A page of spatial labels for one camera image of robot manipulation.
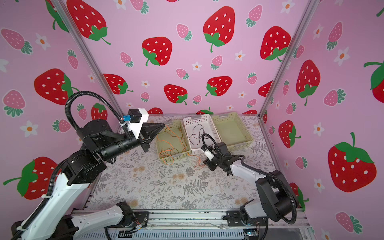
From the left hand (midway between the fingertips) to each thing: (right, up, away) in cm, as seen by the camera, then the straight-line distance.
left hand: (162, 123), depth 50 cm
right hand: (+18, -20, +39) cm, 47 cm away
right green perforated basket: (+40, -4, +64) cm, 75 cm away
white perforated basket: (+11, -1, +62) cm, 63 cm away
